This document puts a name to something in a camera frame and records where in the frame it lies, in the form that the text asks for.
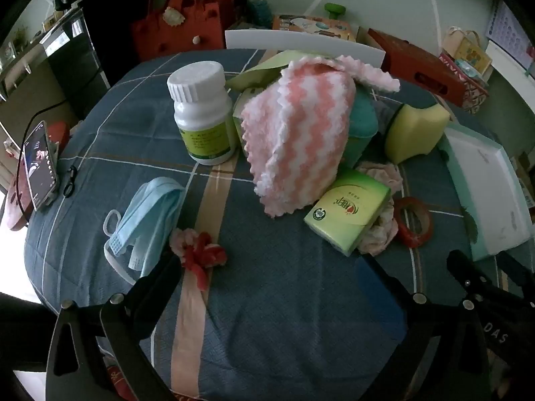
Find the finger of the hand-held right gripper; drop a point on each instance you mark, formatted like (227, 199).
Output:
(464, 267)

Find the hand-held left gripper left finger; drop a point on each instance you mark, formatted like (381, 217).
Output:
(146, 300)

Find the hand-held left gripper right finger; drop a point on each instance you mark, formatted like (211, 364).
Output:
(418, 321)

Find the white box with teal rim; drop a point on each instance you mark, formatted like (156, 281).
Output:
(489, 192)

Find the blue face mask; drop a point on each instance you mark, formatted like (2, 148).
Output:
(150, 213)

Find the pale pink cloth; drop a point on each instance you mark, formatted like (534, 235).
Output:
(382, 234)

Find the green tissue pack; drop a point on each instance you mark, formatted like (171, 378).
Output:
(347, 213)

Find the yellow sponge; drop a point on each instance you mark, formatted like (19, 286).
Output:
(413, 129)

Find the pink white striped towel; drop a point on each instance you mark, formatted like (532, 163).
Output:
(301, 133)

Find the light green cloth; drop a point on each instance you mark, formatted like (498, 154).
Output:
(259, 73)

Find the red tape roll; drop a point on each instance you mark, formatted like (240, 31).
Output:
(411, 240)

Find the blue plaid tablecloth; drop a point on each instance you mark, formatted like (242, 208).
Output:
(271, 280)

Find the black clip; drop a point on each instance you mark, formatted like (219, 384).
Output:
(67, 188)

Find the smartphone on stand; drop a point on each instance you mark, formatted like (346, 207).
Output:
(37, 167)

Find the patterned red white box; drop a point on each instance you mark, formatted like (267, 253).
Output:
(472, 90)

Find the teal plastic container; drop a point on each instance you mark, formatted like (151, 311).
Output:
(361, 121)

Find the white pill bottle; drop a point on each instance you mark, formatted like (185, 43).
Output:
(200, 121)

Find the light blue packet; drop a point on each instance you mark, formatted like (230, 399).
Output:
(468, 69)

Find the red cardboard box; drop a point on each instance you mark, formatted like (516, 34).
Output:
(418, 67)

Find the black appliance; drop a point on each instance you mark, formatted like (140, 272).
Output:
(79, 67)

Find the grey counter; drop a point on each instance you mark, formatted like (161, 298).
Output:
(21, 67)

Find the red tote bag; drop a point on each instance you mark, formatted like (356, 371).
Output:
(179, 29)

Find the colourful toy box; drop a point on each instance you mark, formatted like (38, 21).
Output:
(313, 25)

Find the white chair back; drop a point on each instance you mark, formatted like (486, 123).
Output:
(267, 39)

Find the green knob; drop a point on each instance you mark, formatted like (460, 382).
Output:
(334, 8)

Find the blue water bottle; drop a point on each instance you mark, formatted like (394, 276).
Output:
(257, 8)

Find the wall calendar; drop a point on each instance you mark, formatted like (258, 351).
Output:
(508, 25)

